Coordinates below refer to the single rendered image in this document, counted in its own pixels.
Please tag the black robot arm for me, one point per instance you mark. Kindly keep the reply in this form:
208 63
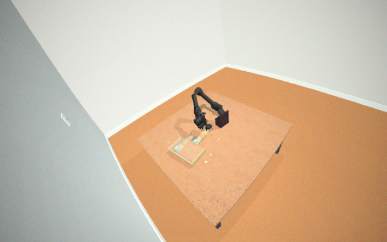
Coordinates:
199 117

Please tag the pale yellow speckled strip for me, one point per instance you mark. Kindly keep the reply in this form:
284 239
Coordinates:
202 135

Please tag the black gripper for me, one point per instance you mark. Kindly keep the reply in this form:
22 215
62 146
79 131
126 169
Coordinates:
208 126

